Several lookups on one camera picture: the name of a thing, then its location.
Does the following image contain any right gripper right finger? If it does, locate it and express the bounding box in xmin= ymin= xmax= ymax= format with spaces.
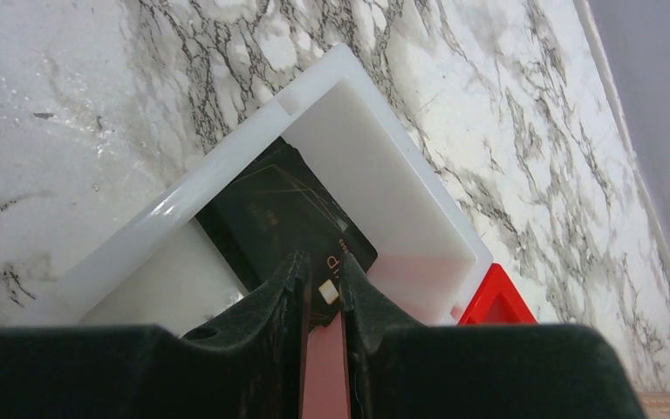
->
xmin=340 ymin=255 xmax=645 ymax=418

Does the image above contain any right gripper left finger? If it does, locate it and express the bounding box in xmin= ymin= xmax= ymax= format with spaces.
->
xmin=0 ymin=251 xmax=311 ymax=418

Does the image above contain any red plastic bin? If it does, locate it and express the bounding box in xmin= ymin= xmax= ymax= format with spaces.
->
xmin=458 ymin=263 xmax=537 ymax=325

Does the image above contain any white plastic bin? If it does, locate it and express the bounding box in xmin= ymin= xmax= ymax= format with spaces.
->
xmin=13 ymin=44 xmax=493 ymax=333

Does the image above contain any black card from holder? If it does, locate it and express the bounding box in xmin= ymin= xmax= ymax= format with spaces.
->
xmin=236 ymin=164 xmax=379 ymax=328

